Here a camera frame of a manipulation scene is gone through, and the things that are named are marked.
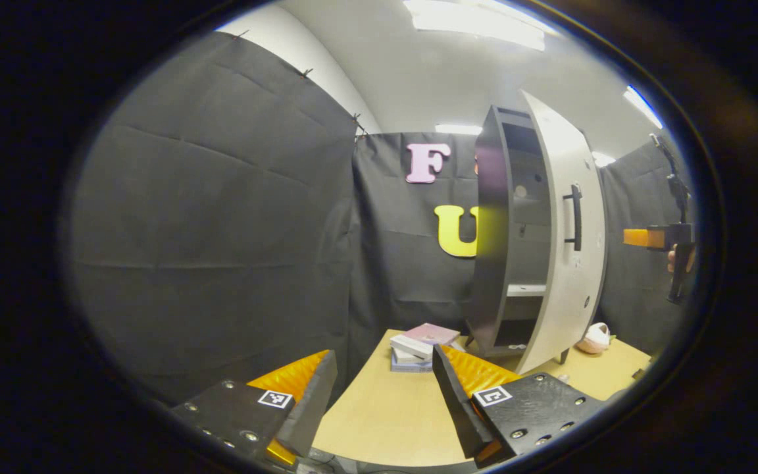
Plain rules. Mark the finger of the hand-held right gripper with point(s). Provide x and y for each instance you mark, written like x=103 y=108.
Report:
x=639 y=237

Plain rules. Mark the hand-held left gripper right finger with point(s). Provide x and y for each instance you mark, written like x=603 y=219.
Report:
x=461 y=415

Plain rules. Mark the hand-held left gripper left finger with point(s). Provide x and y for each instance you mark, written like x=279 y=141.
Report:
x=313 y=408

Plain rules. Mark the dark grey cabinet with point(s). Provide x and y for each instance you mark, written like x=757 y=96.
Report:
x=491 y=276

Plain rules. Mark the blue book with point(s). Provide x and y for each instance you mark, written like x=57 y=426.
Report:
x=408 y=368

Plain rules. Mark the white book with dark spine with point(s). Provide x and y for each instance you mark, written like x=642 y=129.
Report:
x=405 y=357

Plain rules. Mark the small white box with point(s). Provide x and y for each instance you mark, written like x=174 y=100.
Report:
x=410 y=345

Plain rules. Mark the ceiling light panel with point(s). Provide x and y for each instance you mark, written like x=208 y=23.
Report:
x=478 y=23
x=458 y=129
x=604 y=158
x=642 y=106

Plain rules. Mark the pink book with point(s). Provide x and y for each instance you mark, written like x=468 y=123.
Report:
x=435 y=332

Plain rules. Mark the pink plush slipper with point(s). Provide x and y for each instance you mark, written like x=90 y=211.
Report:
x=595 y=339

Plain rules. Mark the small black clip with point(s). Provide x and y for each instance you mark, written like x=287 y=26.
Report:
x=639 y=374

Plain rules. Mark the black backdrop cloth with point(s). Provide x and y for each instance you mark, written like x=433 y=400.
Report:
x=208 y=230

